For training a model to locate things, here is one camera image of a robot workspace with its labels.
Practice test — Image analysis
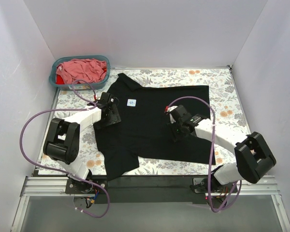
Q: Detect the red t-shirt in basket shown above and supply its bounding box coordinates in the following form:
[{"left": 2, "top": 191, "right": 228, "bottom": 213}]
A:
[{"left": 56, "top": 74, "right": 65, "bottom": 85}]

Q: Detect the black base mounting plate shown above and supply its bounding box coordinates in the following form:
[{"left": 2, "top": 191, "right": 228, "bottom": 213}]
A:
[{"left": 65, "top": 175, "right": 239, "bottom": 205}]

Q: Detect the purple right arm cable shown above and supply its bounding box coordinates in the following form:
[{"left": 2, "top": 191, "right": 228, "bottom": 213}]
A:
[{"left": 168, "top": 96, "right": 242, "bottom": 213}]

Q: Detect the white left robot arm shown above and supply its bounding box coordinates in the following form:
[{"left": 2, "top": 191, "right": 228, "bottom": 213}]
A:
[{"left": 43, "top": 92, "right": 121, "bottom": 193}]

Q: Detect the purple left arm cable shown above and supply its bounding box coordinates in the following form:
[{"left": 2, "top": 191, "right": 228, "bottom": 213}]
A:
[{"left": 19, "top": 79, "right": 111, "bottom": 218}]

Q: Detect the aluminium frame rail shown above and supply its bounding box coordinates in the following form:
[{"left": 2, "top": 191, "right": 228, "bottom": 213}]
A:
[{"left": 20, "top": 175, "right": 290, "bottom": 232}]

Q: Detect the pink crumpled t-shirt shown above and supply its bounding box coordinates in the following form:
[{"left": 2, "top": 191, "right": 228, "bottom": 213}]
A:
[{"left": 55, "top": 58, "right": 107, "bottom": 85}]

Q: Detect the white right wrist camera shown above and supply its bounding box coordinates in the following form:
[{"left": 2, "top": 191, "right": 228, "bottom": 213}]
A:
[{"left": 165, "top": 106, "right": 177, "bottom": 124}]

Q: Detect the black t-shirt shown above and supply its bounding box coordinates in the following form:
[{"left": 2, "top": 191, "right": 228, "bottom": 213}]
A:
[{"left": 94, "top": 73, "right": 211, "bottom": 180}]

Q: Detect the floral patterned table cover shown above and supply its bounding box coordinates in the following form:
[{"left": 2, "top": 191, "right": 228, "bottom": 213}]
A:
[{"left": 53, "top": 68, "right": 251, "bottom": 175}]

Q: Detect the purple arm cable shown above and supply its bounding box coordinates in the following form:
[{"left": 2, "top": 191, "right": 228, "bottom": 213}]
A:
[
  {"left": 19, "top": 79, "right": 111, "bottom": 218},
  {"left": 168, "top": 96, "right": 242, "bottom": 213}
]

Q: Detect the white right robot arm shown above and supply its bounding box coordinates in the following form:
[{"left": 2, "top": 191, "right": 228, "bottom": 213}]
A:
[{"left": 165, "top": 105, "right": 276, "bottom": 192}]

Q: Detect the teal plastic laundry basket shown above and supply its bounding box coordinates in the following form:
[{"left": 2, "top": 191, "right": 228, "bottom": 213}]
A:
[{"left": 49, "top": 55, "right": 110, "bottom": 90}]

